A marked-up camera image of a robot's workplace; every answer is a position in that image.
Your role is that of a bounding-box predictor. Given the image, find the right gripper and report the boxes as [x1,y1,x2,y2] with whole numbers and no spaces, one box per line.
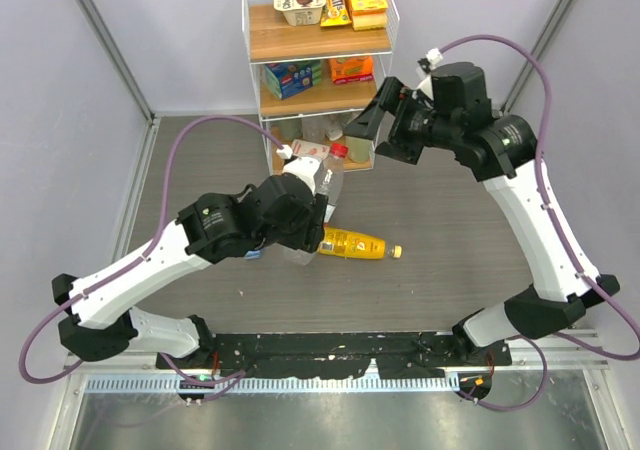
[343,77,460,166]

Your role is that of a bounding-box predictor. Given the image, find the yellow juice bottle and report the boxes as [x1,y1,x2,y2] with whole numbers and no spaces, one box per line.
[317,227,403,260]

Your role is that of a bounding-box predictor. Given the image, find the clear red-label water bottle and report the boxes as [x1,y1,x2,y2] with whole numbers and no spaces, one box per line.
[282,143,348,265]

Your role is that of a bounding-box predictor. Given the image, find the red bottle cap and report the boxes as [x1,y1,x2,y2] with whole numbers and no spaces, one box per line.
[330,143,349,158]

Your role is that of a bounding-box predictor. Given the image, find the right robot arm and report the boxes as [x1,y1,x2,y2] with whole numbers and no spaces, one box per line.
[345,62,620,365]

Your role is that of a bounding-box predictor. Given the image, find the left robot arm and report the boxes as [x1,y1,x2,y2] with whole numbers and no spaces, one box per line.
[52,173,329,368]

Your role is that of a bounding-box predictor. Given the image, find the pale green drink bottle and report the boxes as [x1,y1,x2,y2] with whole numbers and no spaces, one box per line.
[345,136,372,164]

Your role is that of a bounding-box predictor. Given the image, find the small blue-label water bottle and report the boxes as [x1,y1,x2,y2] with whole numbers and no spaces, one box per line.
[244,250,262,260]

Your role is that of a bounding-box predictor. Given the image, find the small white bottle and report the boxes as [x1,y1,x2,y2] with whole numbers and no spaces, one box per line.
[325,115,348,141]

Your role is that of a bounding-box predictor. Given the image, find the red white card box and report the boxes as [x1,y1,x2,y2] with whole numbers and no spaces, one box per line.
[291,139,330,159]

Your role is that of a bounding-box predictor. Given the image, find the clear plastic cup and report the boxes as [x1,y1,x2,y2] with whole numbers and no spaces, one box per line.
[301,116,329,144]

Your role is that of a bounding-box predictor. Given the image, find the orange snack box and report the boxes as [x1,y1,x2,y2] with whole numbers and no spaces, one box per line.
[328,56,374,85]

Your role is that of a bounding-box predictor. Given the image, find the blue green box pack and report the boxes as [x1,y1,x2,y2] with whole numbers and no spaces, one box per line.
[263,60,322,100]

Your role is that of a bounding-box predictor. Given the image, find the yellow candy bag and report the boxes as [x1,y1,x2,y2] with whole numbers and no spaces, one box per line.
[320,0,352,28]

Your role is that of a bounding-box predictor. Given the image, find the yellow sponge pack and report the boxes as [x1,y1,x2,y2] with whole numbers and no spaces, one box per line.
[347,0,388,31]

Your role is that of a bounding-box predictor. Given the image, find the chocolate pudding cup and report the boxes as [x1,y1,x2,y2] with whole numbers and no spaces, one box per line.
[273,0,326,26]

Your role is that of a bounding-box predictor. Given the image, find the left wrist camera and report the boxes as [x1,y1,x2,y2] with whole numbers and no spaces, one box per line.
[276,145,322,194]

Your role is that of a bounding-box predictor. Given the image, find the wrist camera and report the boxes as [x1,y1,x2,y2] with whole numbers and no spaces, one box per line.
[276,145,322,194]
[417,48,443,98]

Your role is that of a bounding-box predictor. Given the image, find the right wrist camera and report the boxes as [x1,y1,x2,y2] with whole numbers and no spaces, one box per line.
[417,48,443,98]

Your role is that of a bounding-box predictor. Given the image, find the white wire shelf rack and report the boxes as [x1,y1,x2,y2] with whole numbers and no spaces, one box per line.
[240,0,402,180]

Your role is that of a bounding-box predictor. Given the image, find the white cable duct strip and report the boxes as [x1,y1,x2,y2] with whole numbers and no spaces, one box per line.
[85,373,459,395]

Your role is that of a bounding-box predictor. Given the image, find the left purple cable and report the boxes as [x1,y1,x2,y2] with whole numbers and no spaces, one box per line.
[18,114,286,386]

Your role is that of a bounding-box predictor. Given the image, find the purple cable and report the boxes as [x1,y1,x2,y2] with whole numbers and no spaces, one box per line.
[439,34,640,411]
[18,114,286,386]

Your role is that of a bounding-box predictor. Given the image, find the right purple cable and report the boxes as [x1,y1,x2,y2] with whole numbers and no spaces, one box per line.
[439,34,640,411]

